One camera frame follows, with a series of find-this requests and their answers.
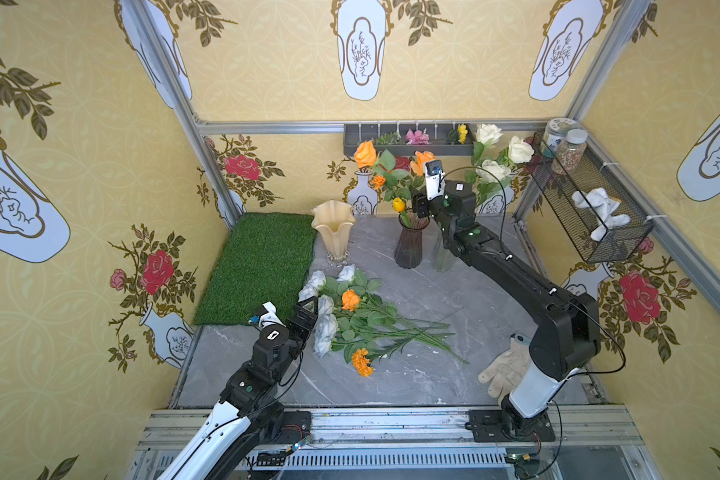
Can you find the white rose stem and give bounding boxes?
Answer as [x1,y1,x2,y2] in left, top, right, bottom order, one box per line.
[465,123,534,216]

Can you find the yellow orange tulip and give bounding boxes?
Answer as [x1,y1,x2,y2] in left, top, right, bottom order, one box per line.
[392,197,413,229]

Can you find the orange rose stem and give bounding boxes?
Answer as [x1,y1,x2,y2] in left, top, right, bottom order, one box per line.
[410,151,435,176]

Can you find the orange marigold stem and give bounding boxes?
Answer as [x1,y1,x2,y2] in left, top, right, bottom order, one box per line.
[370,175,386,192]

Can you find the orange marigold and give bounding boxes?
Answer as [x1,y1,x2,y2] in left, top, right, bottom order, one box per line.
[350,339,411,377]

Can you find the orange rose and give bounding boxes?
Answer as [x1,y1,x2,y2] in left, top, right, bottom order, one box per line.
[352,140,412,217]
[335,289,434,340]

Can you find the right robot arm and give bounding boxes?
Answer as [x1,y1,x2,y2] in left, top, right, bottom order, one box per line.
[413,175,602,421]

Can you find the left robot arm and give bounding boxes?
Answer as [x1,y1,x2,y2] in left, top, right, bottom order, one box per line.
[160,294,319,479]

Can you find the clear glass vase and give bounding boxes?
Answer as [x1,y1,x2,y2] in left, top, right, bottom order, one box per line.
[431,235,457,272]

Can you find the pale blue rose top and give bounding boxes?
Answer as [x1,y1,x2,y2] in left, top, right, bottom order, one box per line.
[298,270,326,302]

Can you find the purple glass vase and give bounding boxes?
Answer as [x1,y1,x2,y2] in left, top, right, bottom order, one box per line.
[394,212,430,269]

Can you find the yellow flower in tray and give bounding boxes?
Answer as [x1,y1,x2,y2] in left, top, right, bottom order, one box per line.
[457,124,468,144]

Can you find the pink flower in tray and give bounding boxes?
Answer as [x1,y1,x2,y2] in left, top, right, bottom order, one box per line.
[405,129,430,145]

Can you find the green artificial grass mat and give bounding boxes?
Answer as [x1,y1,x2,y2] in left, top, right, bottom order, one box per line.
[194,213,317,326]

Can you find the cream ruffled vase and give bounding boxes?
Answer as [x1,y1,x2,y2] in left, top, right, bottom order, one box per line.
[311,200,356,265]

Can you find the glass jar with white lid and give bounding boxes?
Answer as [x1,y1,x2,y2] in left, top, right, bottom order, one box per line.
[541,117,579,157]

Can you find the bottle with colourful beads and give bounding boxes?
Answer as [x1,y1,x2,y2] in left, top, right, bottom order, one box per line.
[552,129,588,175]

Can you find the white cloth in basket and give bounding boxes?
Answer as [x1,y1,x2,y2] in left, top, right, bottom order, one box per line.
[571,188,631,242]

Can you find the beige work glove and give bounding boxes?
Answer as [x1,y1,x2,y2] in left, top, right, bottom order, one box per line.
[478,334,531,403]

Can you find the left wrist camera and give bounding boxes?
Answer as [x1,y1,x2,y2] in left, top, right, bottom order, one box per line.
[249,302,283,330]

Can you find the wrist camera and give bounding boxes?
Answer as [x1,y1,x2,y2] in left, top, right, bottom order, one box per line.
[424,160,445,200]
[249,302,283,330]

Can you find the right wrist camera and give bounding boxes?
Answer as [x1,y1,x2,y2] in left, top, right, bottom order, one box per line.
[424,160,445,200]

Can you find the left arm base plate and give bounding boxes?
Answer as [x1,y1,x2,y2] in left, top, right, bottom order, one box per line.
[269,410,312,444]

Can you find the grey wall planter tray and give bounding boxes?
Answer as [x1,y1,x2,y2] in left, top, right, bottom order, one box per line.
[343,121,474,157]

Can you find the black wire wall basket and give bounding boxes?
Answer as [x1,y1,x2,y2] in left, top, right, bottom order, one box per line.
[528,132,655,263]

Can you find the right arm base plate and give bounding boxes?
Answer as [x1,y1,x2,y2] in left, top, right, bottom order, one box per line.
[465,410,556,443]

